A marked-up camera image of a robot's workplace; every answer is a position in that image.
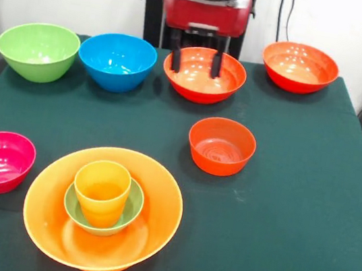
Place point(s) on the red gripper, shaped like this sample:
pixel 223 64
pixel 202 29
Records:
pixel 206 14

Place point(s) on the large red bowl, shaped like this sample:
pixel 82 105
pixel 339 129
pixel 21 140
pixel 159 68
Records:
pixel 195 83
pixel 299 71

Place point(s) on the blue bowl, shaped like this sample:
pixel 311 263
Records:
pixel 117 61

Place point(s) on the small red bowl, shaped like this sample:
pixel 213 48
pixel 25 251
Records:
pixel 221 148

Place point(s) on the large orange bowl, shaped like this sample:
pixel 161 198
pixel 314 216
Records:
pixel 159 187

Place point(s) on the small green bowl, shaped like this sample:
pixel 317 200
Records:
pixel 135 203

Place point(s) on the large green bowl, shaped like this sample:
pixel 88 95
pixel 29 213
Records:
pixel 36 52

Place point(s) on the orange cup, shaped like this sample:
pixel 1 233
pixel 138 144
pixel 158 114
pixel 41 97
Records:
pixel 101 191

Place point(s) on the dark green table cloth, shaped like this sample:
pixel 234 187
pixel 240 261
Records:
pixel 273 224

